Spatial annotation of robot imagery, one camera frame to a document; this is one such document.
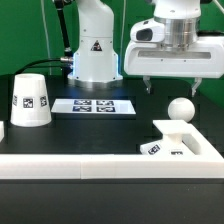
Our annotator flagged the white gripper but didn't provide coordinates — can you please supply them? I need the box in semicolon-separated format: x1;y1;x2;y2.
124;36;224;97

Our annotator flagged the white lamp bulb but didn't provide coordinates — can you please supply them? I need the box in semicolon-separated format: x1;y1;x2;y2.
168;97;195;122

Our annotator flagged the white lamp base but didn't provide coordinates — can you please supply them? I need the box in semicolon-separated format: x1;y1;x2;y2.
140;120;194;157

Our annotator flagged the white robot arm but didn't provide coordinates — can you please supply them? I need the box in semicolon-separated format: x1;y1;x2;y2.
68;0;224;88

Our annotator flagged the white lamp shade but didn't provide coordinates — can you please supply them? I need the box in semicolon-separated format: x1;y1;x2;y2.
11;73;51;127

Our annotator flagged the white marker sheet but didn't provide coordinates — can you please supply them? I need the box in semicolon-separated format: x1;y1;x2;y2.
51;99;136;115

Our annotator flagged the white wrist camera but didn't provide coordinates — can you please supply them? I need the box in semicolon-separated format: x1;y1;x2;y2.
130;19;165;43

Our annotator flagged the white fence wall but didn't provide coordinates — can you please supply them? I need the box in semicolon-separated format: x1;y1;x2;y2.
0;122;224;179

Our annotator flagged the black cable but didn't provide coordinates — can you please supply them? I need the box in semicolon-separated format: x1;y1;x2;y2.
13;0;75;76

